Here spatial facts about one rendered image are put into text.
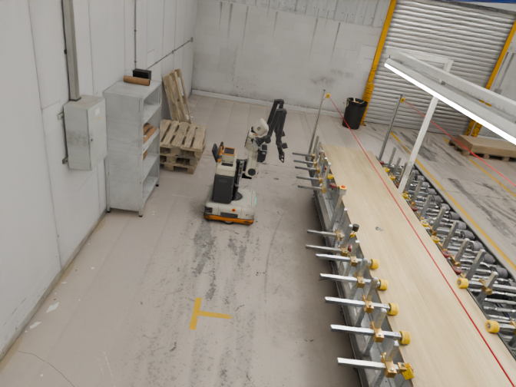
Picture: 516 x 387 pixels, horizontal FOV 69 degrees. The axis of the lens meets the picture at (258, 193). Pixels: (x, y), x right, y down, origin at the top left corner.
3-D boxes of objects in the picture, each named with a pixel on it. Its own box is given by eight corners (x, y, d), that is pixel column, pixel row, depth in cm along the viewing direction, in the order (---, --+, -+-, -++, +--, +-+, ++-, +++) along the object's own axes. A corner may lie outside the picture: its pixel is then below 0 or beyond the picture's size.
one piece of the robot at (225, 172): (210, 210, 489) (216, 151, 449) (214, 190, 537) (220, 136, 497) (235, 213, 491) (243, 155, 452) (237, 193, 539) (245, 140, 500)
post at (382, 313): (360, 361, 258) (382, 311, 236) (359, 356, 261) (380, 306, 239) (365, 361, 259) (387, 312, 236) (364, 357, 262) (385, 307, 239)
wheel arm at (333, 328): (330, 332, 239) (332, 328, 238) (329, 327, 243) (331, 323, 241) (405, 340, 243) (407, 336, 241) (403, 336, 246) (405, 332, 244)
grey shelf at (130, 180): (107, 212, 477) (101, 91, 404) (129, 181, 556) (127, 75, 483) (141, 217, 480) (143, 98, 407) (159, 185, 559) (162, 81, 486)
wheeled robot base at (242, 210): (202, 219, 491) (204, 203, 479) (208, 196, 547) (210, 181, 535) (253, 226, 495) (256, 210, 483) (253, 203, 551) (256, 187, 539)
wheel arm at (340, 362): (337, 365, 218) (339, 362, 216) (336, 361, 220) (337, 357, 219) (397, 372, 220) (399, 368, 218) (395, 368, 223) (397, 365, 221)
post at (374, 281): (354, 328, 278) (373, 279, 256) (353, 324, 281) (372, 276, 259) (358, 328, 279) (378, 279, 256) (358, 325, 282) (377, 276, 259)
